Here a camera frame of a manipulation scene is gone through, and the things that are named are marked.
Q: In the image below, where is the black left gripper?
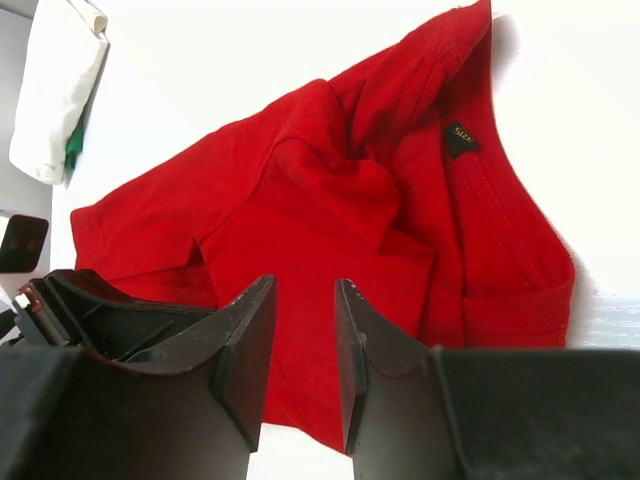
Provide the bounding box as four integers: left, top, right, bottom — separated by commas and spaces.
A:
1, 270, 214, 361

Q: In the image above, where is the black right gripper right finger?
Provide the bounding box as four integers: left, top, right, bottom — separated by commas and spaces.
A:
335, 279, 639, 479

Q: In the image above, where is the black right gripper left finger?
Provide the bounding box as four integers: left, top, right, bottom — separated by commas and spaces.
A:
1, 275, 277, 479

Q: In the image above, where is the green t shirt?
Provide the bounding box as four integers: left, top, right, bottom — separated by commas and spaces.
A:
64, 116, 85, 171

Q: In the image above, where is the red t shirt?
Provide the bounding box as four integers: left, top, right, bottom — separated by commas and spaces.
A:
71, 1, 575, 450

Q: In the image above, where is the white t shirt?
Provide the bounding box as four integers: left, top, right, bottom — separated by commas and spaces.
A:
9, 1, 109, 185

